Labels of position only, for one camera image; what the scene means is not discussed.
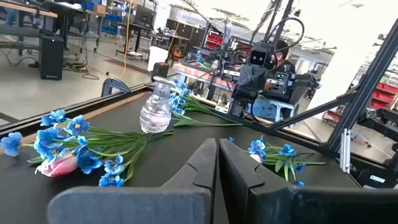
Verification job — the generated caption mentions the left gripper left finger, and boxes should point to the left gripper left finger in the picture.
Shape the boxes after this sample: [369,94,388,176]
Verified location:
[46,138,218,224]

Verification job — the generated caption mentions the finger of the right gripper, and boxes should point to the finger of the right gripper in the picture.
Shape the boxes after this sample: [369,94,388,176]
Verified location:
[253,63,270,94]
[229,63,254,118]

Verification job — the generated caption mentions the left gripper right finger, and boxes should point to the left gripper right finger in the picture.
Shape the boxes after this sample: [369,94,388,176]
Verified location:
[219,138,398,224]

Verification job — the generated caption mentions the blue artificial flower bunch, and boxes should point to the blue artificial flower bunch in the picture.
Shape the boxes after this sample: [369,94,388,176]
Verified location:
[0,108,174,188]
[167,77,244,128]
[228,134,326,188]

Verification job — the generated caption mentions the clear glass vase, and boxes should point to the clear glass vase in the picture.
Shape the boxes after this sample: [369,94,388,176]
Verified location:
[139,76,175,134]

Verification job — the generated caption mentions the light stool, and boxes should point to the light stool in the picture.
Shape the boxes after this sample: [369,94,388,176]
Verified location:
[269,99,295,129]

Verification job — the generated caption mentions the person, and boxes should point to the person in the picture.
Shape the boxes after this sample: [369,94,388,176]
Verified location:
[251,39,297,123]

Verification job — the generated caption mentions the black table mat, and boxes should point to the black table mat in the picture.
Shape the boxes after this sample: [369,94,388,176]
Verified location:
[0,91,361,224]

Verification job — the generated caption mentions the red storage bins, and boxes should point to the red storage bins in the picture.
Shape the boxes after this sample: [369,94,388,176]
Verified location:
[204,32,223,50]

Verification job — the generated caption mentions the pink-topped work table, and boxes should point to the pink-topped work table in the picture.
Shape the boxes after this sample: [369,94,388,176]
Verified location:
[173,62,237,91]

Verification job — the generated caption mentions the black box with red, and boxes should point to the black box with red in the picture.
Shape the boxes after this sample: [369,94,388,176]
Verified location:
[151,62,170,82]

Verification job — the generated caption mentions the white bin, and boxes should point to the white bin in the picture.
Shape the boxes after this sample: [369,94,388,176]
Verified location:
[147,45,169,72]

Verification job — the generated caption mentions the red storage bins shelf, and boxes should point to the red storage bins shelf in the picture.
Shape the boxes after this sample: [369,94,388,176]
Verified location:
[370,81,398,110]

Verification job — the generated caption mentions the black curved clamp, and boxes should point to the black curved clamp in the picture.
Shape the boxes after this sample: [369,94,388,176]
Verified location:
[100,77,131,98]

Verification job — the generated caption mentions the black computer tower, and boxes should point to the black computer tower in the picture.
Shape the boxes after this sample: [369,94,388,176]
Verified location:
[39,32,65,81]

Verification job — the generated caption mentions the wooden desk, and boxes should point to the wooden desk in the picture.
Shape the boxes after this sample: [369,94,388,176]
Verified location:
[0,0,58,57]

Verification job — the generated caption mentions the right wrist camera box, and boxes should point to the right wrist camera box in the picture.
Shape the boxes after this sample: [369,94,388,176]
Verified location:
[248,42,277,68]

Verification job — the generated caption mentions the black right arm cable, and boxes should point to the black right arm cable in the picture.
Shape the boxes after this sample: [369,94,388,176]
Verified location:
[263,17,305,71]

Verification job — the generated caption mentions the silver aluminium bracket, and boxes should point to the silver aluminium bracket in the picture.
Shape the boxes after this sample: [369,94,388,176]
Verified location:
[340,128,353,174]

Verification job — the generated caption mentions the black frame post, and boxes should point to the black frame post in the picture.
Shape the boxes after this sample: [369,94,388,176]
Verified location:
[325,18,398,153]

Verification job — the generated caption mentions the black table border frame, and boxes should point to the black table border frame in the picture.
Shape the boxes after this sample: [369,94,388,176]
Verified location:
[0,83,398,190]

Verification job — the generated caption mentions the yellow hanging cable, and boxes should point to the yellow hanging cable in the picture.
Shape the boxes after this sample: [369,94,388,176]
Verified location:
[107,0,134,79]

